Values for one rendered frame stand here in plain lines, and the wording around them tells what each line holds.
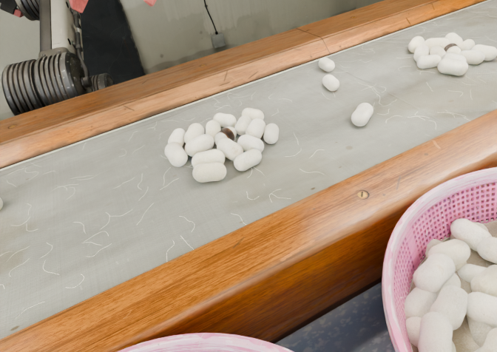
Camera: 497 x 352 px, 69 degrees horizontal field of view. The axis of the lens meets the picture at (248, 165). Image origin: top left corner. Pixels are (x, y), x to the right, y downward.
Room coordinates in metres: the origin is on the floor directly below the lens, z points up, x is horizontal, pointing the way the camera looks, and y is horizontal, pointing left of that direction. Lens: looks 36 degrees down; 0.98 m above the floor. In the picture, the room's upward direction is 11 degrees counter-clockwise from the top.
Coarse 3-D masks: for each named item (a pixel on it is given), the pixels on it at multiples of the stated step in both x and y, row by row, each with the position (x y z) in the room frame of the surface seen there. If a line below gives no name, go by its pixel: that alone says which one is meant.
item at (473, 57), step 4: (460, 52) 0.48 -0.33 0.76; (464, 52) 0.47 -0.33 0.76; (468, 52) 0.47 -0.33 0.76; (472, 52) 0.47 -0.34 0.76; (476, 52) 0.46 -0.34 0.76; (480, 52) 0.46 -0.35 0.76; (464, 56) 0.47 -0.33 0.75; (468, 56) 0.46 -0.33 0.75; (472, 56) 0.46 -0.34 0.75; (476, 56) 0.46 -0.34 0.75; (480, 56) 0.46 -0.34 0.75; (468, 60) 0.46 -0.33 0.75; (472, 60) 0.46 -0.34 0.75; (476, 60) 0.46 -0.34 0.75; (480, 60) 0.45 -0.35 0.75
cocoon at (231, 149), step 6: (222, 138) 0.36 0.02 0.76; (228, 138) 0.36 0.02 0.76; (222, 144) 0.35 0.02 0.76; (228, 144) 0.34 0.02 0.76; (234, 144) 0.34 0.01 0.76; (222, 150) 0.34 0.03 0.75; (228, 150) 0.34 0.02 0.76; (234, 150) 0.33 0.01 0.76; (240, 150) 0.34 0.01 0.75; (228, 156) 0.34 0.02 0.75; (234, 156) 0.33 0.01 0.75
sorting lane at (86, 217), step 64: (384, 64) 0.52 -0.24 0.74; (128, 128) 0.47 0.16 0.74; (320, 128) 0.37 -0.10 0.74; (384, 128) 0.35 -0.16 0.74; (448, 128) 0.32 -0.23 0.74; (0, 192) 0.37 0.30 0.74; (64, 192) 0.34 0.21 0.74; (128, 192) 0.32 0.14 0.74; (192, 192) 0.30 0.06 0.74; (256, 192) 0.28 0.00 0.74; (0, 256) 0.26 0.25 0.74; (64, 256) 0.24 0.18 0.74; (128, 256) 0.23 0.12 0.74; (0, 320) 0.18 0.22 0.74
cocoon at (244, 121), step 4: (244, 116) 0.41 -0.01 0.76; (240, 120) 0.40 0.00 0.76; (244, 120) 0.40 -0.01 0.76; (248, 120) 0.40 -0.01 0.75; (236, 124) 0.39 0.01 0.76; (240, 124) 0.39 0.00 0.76; (244, 124) 0.39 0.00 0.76; (248, 124) 0.40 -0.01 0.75; (236, 128) 0.39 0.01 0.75; (240, 128) 0.39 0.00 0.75; (244, 128) 0.39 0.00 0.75; (240, 132) 0.39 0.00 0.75; (244, 132) 0.39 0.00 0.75
